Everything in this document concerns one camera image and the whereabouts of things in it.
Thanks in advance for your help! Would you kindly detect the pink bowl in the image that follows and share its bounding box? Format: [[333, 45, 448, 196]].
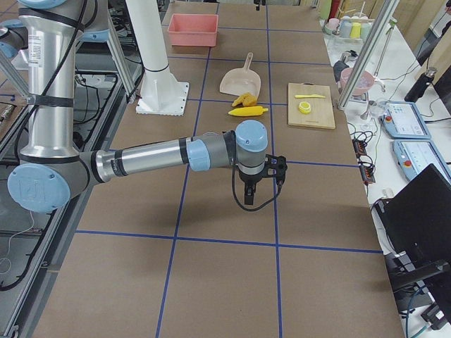
[[340, 68, 376, 96]]

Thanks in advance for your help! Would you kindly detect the tan toy ginger root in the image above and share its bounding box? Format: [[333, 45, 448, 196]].
[[232, 94, 247, 107]]

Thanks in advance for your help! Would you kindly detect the blue teach pendant near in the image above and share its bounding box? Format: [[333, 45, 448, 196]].
[[392, 139, 450, 182]]

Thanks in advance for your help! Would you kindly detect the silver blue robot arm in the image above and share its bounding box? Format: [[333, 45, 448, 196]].
[[7, 1, 271, 213]]

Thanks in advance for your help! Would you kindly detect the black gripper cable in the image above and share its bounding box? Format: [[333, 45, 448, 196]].
[[230, 156, 285, 212]]

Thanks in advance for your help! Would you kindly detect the yellow plastic toy knife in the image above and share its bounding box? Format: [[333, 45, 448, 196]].
[[294, 94, 326, 99]]

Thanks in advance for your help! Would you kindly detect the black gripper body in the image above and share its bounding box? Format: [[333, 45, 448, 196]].
[[239, 170, 263, 193]]

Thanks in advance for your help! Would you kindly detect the pink plastic bin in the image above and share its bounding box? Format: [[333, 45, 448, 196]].
[[168, 13, 218, 47]]

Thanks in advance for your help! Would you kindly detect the blue teach pendant far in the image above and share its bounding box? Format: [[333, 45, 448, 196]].
[[381, 101, 431, 139]]

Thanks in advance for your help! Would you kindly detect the aluminium frame post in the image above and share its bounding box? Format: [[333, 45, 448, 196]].
[[338, 0, 400, 111]]

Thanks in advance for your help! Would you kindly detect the blue teach pendant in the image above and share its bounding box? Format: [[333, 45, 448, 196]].
[[392, 139, 450, 182], [381, 101, 431, 139]]

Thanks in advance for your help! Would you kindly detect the yellow toy corn cob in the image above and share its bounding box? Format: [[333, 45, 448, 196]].
[[228, 106, 269, 117]]

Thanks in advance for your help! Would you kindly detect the black laptop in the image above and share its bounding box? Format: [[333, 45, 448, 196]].
[[374, 164, 450, 265]]

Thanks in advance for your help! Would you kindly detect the brown toy potato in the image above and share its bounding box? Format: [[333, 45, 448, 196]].
[[242, 93, 257, 107]]

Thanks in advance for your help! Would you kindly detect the beige plastic dustpan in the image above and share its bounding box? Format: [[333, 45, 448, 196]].
[[219, 52, 261, 98]]

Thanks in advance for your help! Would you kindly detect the bamboo cutting board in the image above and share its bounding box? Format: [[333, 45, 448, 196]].
[[288, 83, 335, 130]]

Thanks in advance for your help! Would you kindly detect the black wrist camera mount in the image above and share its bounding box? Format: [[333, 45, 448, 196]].
[[262, 154, 288, 187]]

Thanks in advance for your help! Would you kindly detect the yellow toy lemon slice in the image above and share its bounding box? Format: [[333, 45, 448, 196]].
[[298, 101, 311, 114]]

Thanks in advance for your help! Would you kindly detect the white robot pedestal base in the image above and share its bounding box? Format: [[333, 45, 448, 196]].
[[126, 0, 190, 116]]

